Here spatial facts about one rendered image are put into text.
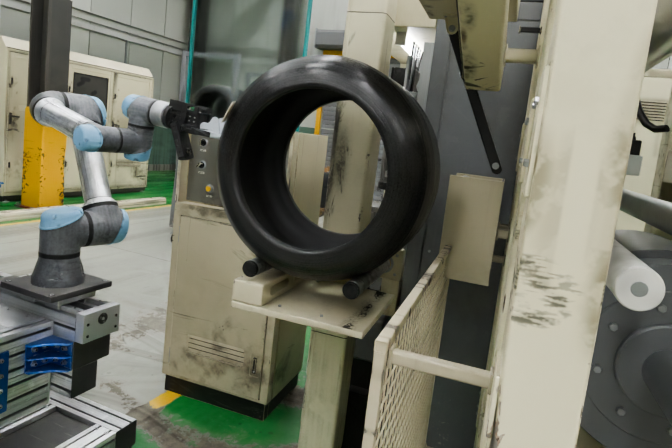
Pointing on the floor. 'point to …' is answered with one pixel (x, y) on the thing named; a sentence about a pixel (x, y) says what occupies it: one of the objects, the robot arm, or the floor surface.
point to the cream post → (350, 183)
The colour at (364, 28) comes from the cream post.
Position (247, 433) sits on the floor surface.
